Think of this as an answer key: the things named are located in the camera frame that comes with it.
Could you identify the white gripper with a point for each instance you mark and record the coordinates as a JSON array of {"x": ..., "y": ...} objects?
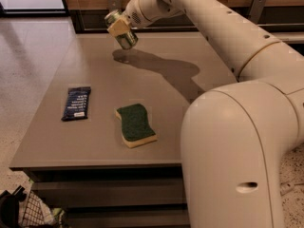
[{"x": 133, "y": 12}]

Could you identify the green soda can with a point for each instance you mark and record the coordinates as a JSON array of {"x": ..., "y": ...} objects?
[{"x": 126, "y": 41}]

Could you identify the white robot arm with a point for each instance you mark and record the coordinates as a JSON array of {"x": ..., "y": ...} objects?
[{"x": 233, "y": 137}]

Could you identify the dark blue snack bar wrapper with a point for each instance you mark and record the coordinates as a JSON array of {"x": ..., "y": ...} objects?
[{"x": 76, "y": 106}]

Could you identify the green and yellow sponge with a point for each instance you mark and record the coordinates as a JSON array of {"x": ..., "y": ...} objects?
[{"x": 136, "y": 130}]

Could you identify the grey drawer cabinet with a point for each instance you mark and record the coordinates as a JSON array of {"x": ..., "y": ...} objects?
[{"x": 84, "y": 166}]

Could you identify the black object bottom left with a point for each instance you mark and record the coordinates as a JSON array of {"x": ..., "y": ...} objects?
[{"x": 9, "y": 207}]

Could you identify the left metal wall bracket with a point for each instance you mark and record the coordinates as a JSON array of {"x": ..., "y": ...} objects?
[{"x": 114, "y": 4}]

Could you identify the metal wall bracket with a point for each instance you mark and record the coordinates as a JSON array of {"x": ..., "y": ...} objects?
[
  {"x": 114, "y": 4},
  {"x": 255, "y": 10}
]

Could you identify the horizontal metal rail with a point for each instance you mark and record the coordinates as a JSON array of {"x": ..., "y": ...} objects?
[{"x": 294, "y": 27}]

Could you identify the right metal wall bracket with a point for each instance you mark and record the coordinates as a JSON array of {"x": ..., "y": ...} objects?
[{"x": 255, "y": 10}]

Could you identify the wire mesh basket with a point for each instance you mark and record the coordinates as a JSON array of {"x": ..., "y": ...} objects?
[{"x": 34, "y": 212}]

